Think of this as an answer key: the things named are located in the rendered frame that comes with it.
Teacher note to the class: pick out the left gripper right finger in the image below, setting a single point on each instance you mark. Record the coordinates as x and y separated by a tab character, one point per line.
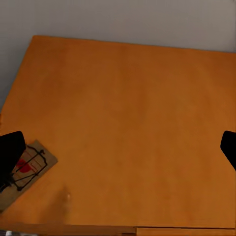
228	146

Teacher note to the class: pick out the mousetrap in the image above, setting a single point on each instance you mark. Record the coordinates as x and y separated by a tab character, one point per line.
32	165

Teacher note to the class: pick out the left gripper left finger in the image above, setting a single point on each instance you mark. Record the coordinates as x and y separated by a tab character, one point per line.
12	146

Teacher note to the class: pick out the cabinet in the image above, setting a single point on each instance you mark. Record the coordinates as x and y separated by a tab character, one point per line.
137	131

